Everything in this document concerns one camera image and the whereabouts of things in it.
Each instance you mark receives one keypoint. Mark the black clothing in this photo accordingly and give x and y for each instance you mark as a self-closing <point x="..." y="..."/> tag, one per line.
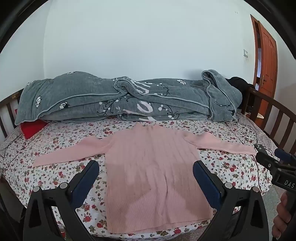
<point x="240" y="84"/>

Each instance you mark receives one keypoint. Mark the pink ribbed sweater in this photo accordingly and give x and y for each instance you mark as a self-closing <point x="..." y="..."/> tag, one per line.
<point x="157" y="176"/>

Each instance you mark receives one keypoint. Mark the floral bed sheet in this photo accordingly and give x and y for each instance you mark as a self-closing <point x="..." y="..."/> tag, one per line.
<point x="76" y="153"/>

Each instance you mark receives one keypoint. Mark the person's right hand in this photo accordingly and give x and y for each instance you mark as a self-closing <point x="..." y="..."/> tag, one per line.
<point x="280" y="217"/>

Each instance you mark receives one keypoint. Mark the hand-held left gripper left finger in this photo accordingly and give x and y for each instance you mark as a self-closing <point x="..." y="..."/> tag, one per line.
<point x="84" y="184"/>

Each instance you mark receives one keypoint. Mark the brown wooden door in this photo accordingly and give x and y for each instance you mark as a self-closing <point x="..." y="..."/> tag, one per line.
<point x="266" y="60"/>

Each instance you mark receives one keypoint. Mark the grey floral quilt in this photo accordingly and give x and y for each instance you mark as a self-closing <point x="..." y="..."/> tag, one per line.
<point x="129" y="97"/>

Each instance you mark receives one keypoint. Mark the red cloth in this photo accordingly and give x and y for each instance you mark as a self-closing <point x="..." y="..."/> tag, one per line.
<point x="32" y="128"/>

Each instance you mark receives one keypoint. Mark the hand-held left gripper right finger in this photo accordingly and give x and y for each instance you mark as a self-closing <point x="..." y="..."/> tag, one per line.
<point x="207" y="184"/>

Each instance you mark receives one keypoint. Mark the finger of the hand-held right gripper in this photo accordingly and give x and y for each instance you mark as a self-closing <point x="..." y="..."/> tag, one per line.
<point x="259" y="148"/>
<point x="283" y="155"/>

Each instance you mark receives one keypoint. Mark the white wall switch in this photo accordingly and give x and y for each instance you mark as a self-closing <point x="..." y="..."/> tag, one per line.
<point x="245" y="53"/>

